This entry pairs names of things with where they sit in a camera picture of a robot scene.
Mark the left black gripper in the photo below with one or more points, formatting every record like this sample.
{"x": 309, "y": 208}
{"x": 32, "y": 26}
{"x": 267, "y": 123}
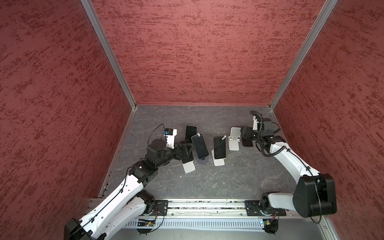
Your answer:
{"x": 180, "y": 156}

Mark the right circuit board with wires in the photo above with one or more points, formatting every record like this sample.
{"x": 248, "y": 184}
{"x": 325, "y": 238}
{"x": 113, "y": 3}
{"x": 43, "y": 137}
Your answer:
{"x": 271, "y": 226}

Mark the white phone stand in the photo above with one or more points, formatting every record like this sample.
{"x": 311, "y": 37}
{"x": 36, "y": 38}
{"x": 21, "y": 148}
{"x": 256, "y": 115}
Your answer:
{"x": 217, "y": 162}
{"x": 234, "y": 139}

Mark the front left white stand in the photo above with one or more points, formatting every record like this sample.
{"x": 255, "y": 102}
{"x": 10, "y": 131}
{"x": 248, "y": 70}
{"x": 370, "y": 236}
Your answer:
{"x": 189, "y": 167}

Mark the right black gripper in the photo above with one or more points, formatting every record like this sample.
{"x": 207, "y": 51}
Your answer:
{"x": 249, "y": 130}

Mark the left circuit board with wires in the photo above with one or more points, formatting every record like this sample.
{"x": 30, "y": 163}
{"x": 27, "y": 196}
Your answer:
{"x": 145, "y": 223}

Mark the left aluminium corner post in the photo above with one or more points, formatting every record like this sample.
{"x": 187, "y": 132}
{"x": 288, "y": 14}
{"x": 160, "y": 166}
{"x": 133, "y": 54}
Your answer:
{"x": 92, "y": 15}

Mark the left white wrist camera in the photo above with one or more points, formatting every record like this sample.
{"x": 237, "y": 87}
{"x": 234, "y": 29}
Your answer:
{"x": 170, "y": 135}

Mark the back black phone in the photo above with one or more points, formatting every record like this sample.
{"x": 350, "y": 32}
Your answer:
{"x": 190, "y": 132}

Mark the round dark purple stand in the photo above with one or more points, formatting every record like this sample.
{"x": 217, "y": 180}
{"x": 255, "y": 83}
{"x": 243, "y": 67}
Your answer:
{"x": 203, "y": 161}

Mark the circuit board with wires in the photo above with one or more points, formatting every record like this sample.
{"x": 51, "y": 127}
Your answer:
{"x": 145, "y": 223}
{"x": 271, "y": 226}

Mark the tilted black phone with tag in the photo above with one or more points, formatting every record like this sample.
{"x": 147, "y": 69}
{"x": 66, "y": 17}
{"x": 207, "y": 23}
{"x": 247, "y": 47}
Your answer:
{"x": 200, "y": 146}

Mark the aluminium front rail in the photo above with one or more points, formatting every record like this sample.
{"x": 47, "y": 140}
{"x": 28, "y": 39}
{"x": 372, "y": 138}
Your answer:
{"x": 195, "y": 208}

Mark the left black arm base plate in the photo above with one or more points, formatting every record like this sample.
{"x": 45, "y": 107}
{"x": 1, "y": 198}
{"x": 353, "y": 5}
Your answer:
{"x": 155, "y": 207}

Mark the right aluminium corner post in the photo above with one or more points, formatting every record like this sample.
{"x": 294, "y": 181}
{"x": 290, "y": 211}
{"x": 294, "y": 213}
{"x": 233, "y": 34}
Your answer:
{"x": 317, "y": 26}

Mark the aluminium corner post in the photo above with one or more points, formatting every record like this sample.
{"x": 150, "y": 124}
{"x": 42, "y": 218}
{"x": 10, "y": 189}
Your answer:
{"x": 317, "y": 26}
{"x": 92, "y": 15}

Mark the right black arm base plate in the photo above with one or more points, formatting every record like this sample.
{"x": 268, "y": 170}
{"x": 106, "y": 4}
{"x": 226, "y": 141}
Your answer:
{"x": 253, "y": 209}

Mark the black phone with tag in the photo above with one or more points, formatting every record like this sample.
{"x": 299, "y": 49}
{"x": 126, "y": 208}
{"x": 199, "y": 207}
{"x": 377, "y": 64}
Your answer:
{"x": 200, "y": 146}
{"x": 220, "y": 147}

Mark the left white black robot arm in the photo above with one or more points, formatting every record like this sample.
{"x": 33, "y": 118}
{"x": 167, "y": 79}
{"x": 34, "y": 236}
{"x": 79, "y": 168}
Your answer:
{"x": 102, "y": 223}

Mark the white slotted cable duct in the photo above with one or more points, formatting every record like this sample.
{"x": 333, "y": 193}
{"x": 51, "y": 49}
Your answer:
{"x": 247, "y": 225}

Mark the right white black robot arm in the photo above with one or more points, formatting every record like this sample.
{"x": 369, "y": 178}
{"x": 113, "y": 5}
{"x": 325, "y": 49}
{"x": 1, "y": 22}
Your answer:
{"x": 315, "y": 193}

